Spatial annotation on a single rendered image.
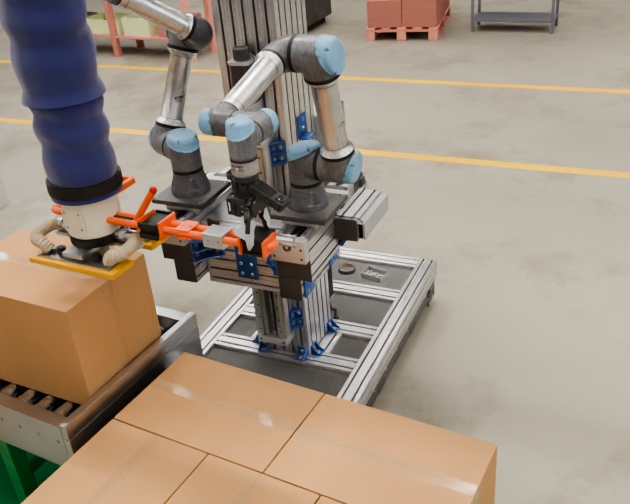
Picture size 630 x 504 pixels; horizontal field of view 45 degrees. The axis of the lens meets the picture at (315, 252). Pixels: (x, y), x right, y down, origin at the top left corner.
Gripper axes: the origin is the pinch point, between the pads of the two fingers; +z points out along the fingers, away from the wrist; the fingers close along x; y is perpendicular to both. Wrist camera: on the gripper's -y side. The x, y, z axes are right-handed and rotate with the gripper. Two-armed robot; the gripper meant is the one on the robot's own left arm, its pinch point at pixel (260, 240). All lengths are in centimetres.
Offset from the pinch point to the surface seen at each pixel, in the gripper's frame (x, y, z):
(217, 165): -286, 224, 121
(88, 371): 17, 64, 53
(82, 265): 15, 56, 11
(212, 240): 3.8, 13.8, 0.6
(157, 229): 5.3, 32.0, -0.6
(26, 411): 32, 80, 63
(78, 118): 7, 52, -33
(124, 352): -1, 64, 57
